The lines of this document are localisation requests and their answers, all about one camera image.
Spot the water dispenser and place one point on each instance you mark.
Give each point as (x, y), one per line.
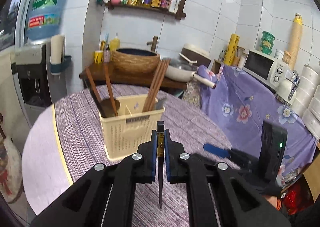
(39, 87)

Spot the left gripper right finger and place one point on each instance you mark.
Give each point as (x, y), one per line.
(217, 194)

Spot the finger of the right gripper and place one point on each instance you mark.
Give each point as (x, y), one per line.
(220, 152)

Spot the white frying pan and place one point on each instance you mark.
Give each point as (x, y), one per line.
(185, 70)

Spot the yellow soap dispenser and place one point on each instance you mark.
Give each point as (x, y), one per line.
(114, 43)

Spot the paper cup stack holder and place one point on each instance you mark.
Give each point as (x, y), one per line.
(59, 62)

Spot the bronze faucet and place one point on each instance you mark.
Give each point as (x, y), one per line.
(153, 43)

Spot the blue water jug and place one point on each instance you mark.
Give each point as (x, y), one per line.
(44, 19)

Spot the woven basin sink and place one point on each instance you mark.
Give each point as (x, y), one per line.
(135, 61)

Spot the cream plastic utensil holder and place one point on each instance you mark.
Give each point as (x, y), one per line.
(124, 133)

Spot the right hand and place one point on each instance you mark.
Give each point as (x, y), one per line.
(274, 201)

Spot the green stacked containers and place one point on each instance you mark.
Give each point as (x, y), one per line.
(266, 43)

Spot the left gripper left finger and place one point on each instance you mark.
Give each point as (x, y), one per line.
(104, 195)

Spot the wooden chair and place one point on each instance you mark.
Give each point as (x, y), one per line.
(11, 170)

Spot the brown wooden chopstick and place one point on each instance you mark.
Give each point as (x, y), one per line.
(159, 81)
(148, 99)

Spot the purple floral cloth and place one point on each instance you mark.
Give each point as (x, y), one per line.
(239, 104)

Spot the white microwave oven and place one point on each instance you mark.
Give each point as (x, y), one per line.
(266, 69)

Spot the window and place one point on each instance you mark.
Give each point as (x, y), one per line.
(14, 15)

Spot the yellow mug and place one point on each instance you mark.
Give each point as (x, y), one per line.
(98, 57)

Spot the yellow roll of bags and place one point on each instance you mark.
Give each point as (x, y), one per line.
(231, 49)

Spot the wooden handle in holder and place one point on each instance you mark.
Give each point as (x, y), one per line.
(96, 95)

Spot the round spoon wooden handle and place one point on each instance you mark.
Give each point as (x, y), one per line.
(109, 106)

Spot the wooden sink table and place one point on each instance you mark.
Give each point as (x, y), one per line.
(143, 80)

